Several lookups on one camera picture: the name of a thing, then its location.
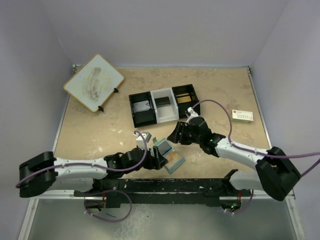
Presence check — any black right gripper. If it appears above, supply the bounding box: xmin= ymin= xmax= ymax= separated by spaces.
xmin=167 ymin=121 xmax=202 ymax=146

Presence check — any gold credit card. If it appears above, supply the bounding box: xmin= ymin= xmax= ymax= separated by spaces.
xmin=165 ymin=151 xmax=182 ymax=168

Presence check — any green leather card holder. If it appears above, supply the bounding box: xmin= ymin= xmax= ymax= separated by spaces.
xmin=152 ymin=137 xmax=186 ymax=174

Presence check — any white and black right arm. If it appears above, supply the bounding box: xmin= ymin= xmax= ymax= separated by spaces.
xmin=167 ymin=117 xmax=302 ymax=201

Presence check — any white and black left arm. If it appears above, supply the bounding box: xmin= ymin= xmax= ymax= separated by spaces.
xmin=16 ymin=146 xmax=168 ymax=198

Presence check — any black card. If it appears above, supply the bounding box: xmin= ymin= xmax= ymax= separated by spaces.
xmin=154 ymin=96 xmax=171 ymax=108

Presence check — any silver VIP card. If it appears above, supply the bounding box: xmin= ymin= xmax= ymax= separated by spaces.
xmin=133 ymin=100 xmax=151 ymax=113

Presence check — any white card box red logo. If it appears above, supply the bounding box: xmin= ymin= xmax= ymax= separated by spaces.
xmin=231 ymin=109 xmax=254 ymax=123

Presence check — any white middle bin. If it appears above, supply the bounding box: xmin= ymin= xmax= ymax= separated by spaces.
xmin=150 ymin=87 xmax=179 ymax=124

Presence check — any black bin right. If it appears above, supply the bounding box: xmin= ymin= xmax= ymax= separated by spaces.
xmin=172 ymin=84 xmax=199 ymax=119

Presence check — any black bin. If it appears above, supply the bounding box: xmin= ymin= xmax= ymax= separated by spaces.
xmin=128 ymin=91 xmax=157 ymax=128
xmin=172 ymin=84 xmax=199 ymax=119

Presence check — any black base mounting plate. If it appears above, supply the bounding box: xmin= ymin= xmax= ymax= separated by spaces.
xmin=74 ymin=178 xmax=251 ymax=211

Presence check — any black bin left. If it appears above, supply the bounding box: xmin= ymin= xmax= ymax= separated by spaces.
xmin=128 ymin=91 xmax=157 ymax=128

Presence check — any yellow rimmed whiteboard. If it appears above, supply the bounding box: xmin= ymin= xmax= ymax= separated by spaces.
xmin=63 ymin=54 xmax=125 ymax=113

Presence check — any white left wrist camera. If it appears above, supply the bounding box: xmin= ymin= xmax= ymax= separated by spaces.
xmin=133 ymin=131 xmax=152 ymax=150

